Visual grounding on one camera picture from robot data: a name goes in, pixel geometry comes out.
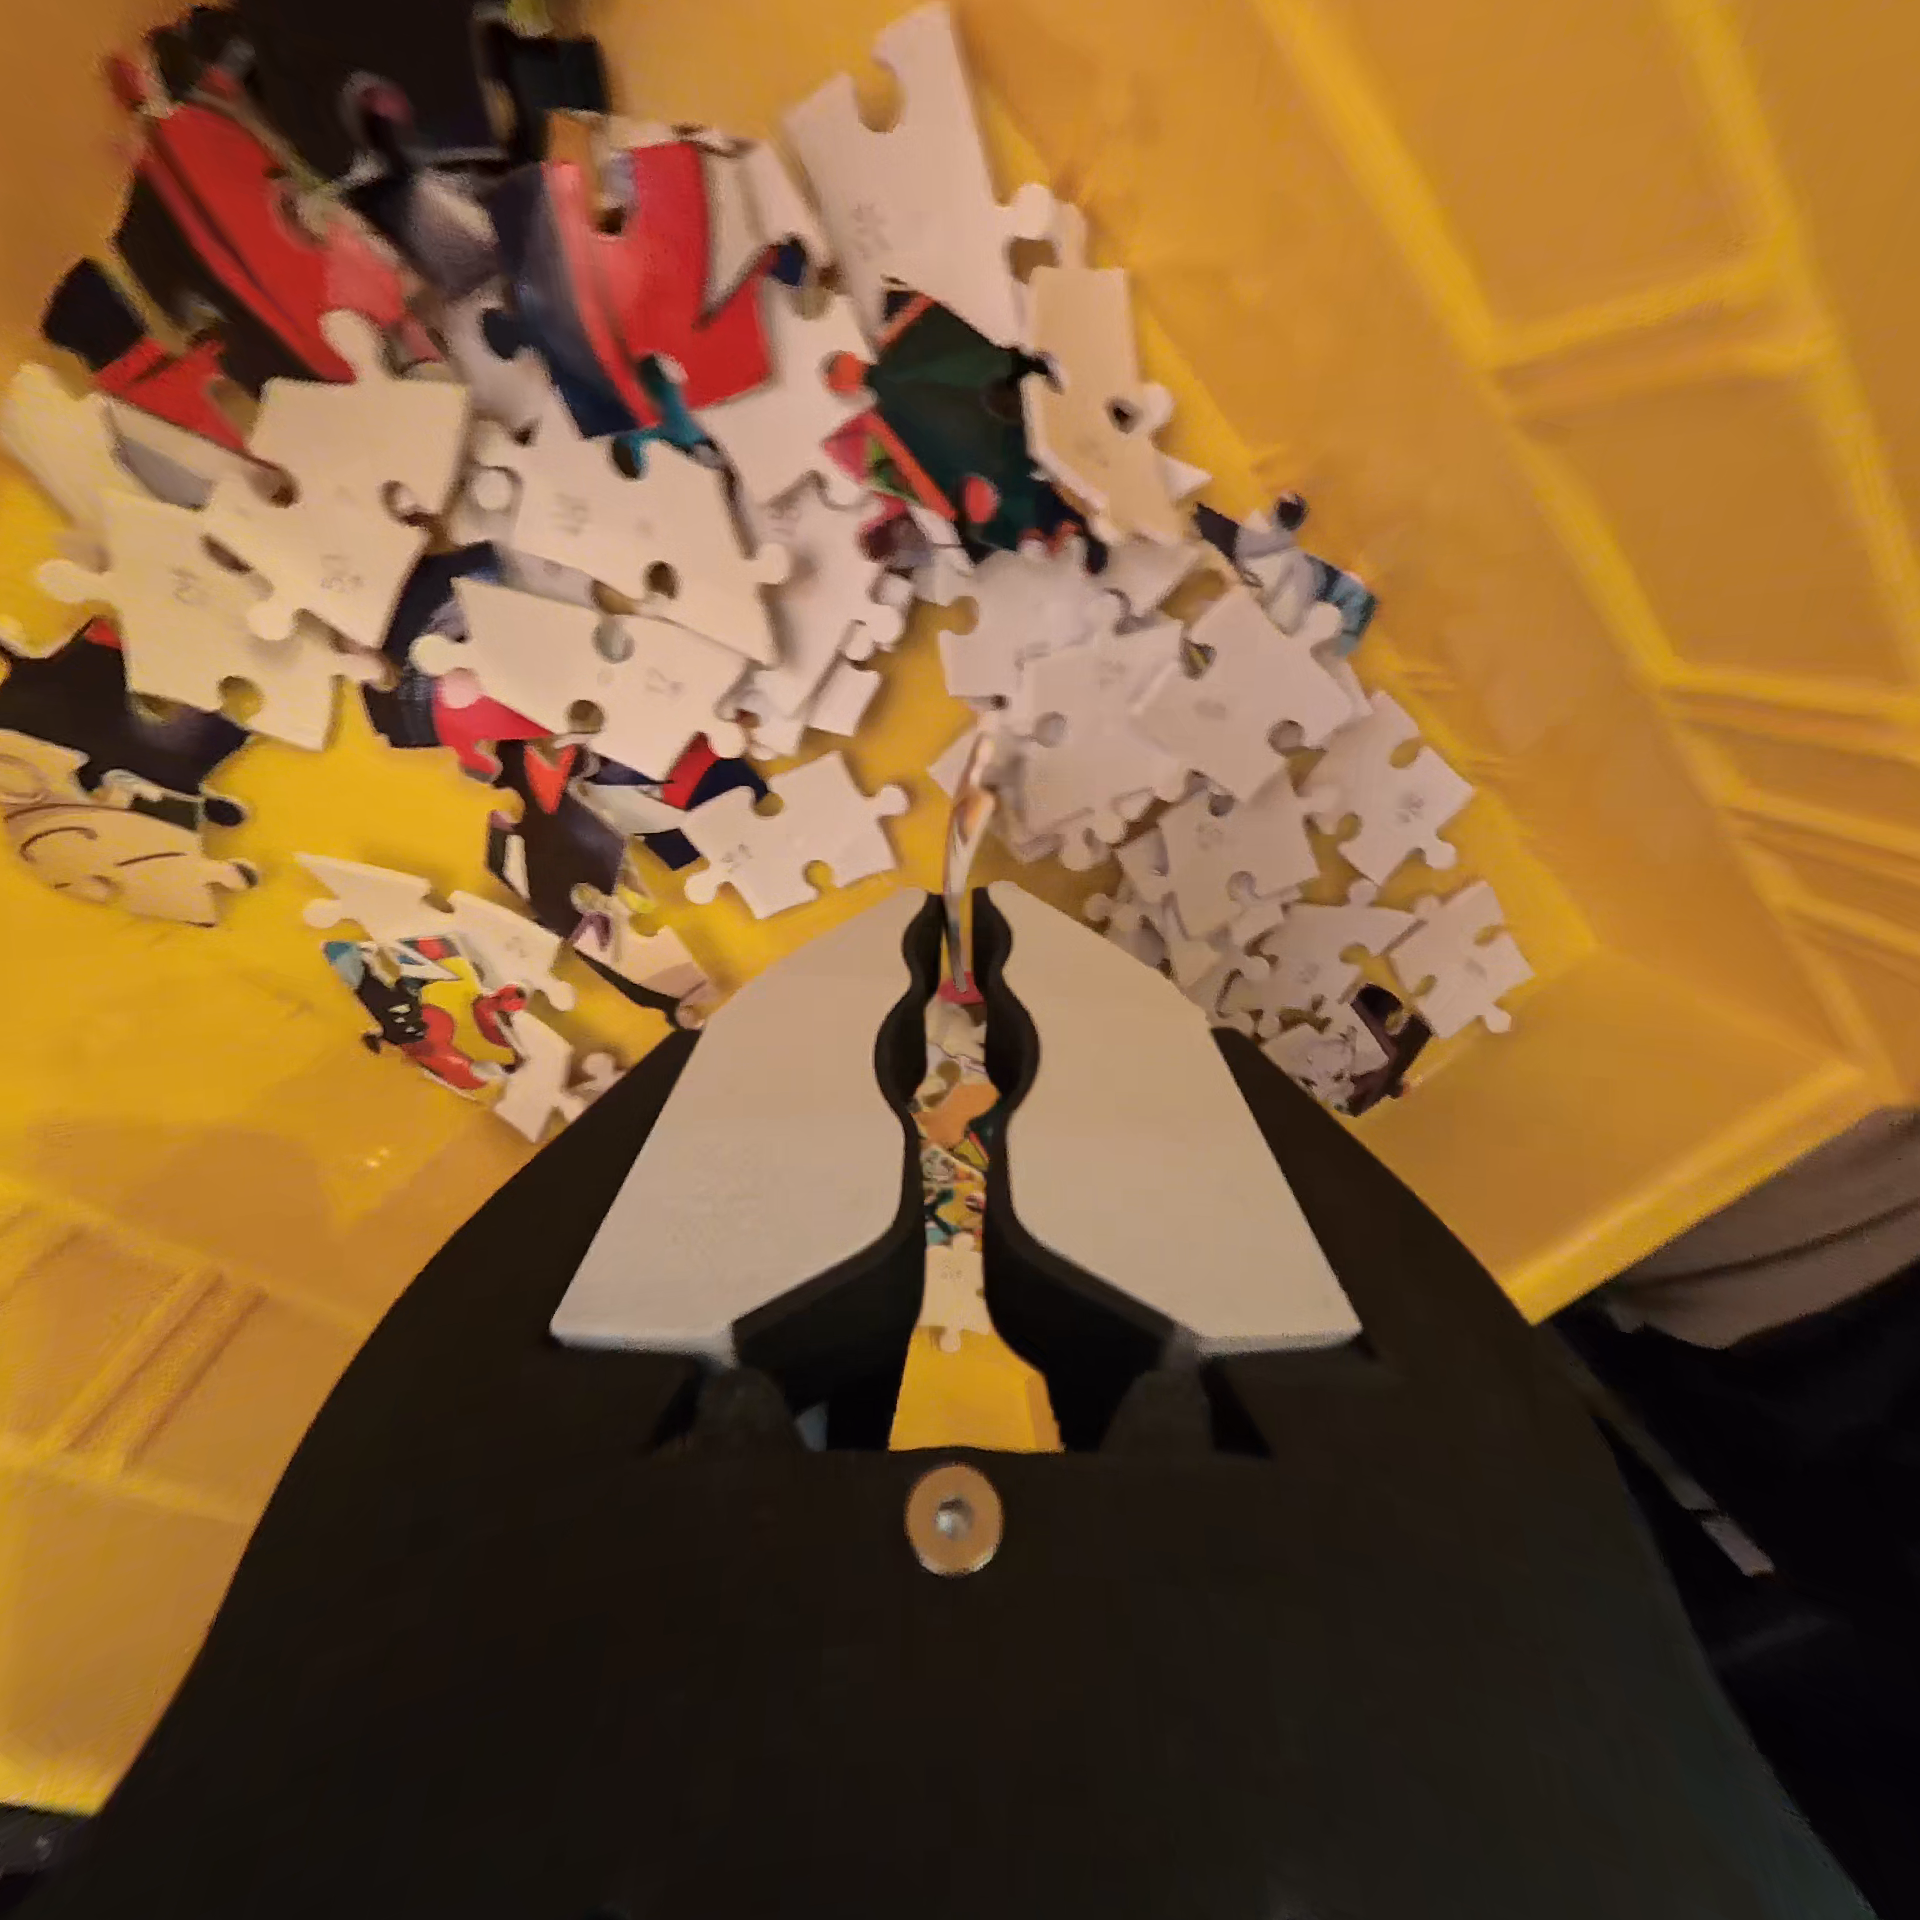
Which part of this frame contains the colourful puzzle piece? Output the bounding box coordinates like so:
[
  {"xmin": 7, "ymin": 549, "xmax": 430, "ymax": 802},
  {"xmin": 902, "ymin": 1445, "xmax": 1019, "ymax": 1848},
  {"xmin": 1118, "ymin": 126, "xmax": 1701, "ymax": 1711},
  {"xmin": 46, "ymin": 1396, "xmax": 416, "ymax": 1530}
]
[{"xmin": 908, "ymin": 717, "xmax": 1010, "ymax": 1352}]

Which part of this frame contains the pile of puzzle pieces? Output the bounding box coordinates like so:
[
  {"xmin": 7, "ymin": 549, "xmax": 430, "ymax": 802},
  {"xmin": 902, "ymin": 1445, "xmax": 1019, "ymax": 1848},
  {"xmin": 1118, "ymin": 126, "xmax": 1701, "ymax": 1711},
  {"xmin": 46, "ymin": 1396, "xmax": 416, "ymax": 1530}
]
[{"xmin": 0, "ymin": 0, "xmax": 1538, "ymax": 1143}]

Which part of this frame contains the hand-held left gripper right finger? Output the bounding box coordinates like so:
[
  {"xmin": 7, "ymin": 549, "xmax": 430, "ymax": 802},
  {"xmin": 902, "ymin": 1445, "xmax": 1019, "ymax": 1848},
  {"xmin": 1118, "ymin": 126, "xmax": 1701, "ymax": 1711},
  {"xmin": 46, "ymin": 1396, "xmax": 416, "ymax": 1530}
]
[{"xmin": 972, "ymin": 879, "xmax": 1366, "ymax": 1368}]

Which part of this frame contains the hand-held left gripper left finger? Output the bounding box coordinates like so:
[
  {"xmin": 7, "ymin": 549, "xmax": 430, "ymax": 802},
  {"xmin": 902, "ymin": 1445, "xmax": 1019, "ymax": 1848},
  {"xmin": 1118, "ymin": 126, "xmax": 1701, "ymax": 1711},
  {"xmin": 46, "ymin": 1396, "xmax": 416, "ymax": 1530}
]
[{"xmin": 548, "ymin": 885, "xmax": 944, "ymax": 1368}]

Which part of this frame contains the yellow plastic bin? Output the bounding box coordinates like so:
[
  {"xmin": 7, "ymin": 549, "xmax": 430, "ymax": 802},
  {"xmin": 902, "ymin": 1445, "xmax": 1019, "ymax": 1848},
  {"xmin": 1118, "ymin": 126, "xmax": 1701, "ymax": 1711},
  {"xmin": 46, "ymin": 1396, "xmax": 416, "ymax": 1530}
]
[{"xmin": 0, "ymin": 0, "xmax": 1920, "ymax": 1816}]

